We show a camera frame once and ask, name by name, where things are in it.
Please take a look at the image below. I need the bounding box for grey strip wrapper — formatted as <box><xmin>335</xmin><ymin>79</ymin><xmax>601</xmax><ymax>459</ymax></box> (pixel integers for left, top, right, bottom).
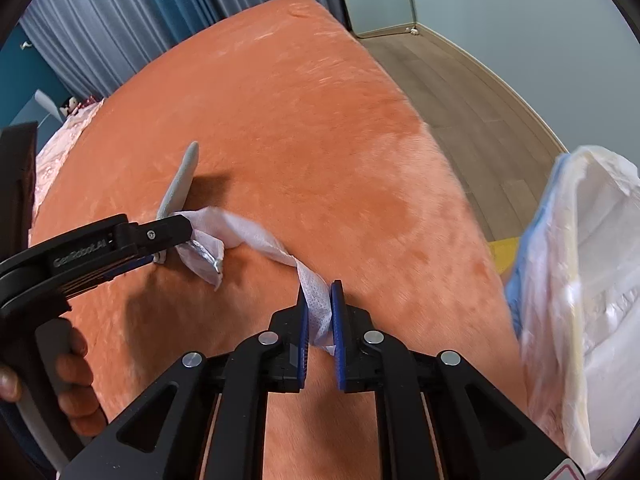
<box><xmin>156</xmin><ymin>142</ymin><xmax>200</xmax><ymax>220</ymax></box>

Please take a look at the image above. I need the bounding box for yellow trash bin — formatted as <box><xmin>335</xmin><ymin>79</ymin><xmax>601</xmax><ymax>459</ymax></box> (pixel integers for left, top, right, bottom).
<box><xmin>488</xmin><ymin>237</ymin><xmax>520</xmax><ymax>275</ymax></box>

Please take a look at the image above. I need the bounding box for white trash bag liner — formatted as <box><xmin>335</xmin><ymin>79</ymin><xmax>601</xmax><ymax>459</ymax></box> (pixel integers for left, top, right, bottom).
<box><xmin>506</xmin><ymin>145</ymin><xmax>639</xmax><ymax>477</ymax></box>

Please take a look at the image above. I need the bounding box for person's left hand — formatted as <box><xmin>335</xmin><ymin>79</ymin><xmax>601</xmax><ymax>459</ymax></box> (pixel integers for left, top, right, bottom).
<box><xmin>0</xmin><ymin>326</ymin><xmax>109</xmax><ymax>438</ymax></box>

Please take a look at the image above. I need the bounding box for pink bed sheet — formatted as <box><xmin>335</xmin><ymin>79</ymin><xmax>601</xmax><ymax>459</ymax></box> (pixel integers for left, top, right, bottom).
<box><xmin>32</xmin><ymin>99</ymin><xmax>105</xmax><ymax>224</ymax></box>

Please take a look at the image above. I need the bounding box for small plush toy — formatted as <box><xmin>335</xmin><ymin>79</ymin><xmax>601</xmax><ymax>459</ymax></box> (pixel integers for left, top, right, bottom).
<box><xmin>58</xmin><ymin>96</ymin><xmax>81</xmax><ymax>117</ymax></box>

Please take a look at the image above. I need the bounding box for blue padded headboard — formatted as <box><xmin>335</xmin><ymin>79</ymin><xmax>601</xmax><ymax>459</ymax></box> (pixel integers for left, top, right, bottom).
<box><xmin>10</xmin><ymin>90</ymin><xmax>65</xmax><ymax>153</ymax></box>

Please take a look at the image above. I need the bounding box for orange plush bed blanket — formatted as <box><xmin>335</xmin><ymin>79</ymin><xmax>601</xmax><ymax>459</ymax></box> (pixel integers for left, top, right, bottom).
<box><xmin>32</xmin><ymin>0</ymin><xmax>526</xmax><ymax>479</ymax></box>

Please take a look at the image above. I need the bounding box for grey blue curtain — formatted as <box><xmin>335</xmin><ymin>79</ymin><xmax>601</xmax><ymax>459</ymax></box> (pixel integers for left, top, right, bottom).
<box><xmin>20</xmin><ymin>0</ymin><xmax>349</xmax><ymax>98</ymax></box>

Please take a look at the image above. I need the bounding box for white baseboard trim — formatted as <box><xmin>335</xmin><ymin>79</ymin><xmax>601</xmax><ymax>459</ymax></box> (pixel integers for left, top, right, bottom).
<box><xmin>416</xmin><ymin>23</ymin><xmax>569</xmax><ymax>154</ymax></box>

